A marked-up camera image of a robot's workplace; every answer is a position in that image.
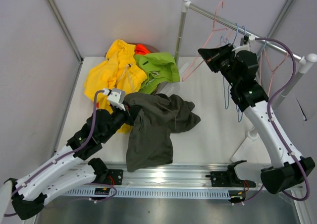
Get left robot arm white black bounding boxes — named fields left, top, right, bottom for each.
left=9, top=103, right=141, bottom=220

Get lime green shorts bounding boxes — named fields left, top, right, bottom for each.
left=134, top=52, right=180, bottom=94

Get pink translucent plastic basin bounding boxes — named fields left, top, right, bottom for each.
left=133, top=43, right=171, bottom=96

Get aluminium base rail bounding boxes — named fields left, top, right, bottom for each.
left=60, top=163, right=262, bottom=200

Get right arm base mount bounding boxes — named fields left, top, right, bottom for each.
left=205, top=171, right=241, bottom=187

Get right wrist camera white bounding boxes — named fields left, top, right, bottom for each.
left=232, top=35, right=256, bottom=53

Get blue hanger yellow shorts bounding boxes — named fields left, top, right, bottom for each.
left=219, top=23, right=239, bottom=110

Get white metal clothes rack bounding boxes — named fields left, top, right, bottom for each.
left=174, top=0, right=317, bottom=163

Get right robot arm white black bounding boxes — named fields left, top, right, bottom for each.
left=198, top=44, right=315, bottom=194

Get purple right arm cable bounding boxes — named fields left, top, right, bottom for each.
left=255, top=37, right=312, bottom=202

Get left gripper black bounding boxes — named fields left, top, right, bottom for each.
left=101, top=101, right=141, bottom=142

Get pink hanger olive shorts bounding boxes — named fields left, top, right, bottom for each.
left=182, top=0, right=227, bottom=82

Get olive grey shorts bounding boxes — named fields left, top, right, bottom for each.
left=125, top=93, right=201, bottom=172

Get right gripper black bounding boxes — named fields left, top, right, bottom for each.
left=198, top=44, right=239, bottom=87

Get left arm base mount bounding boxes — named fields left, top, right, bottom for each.
left=97, top=169, right=124, bottom=186

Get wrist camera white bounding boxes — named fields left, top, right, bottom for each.
left=103, top=88, right=126, bottom=111
left=232, top=35, right=256, bottom=53

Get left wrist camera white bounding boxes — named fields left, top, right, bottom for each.
left=103, top=88, right=126, bottom=111

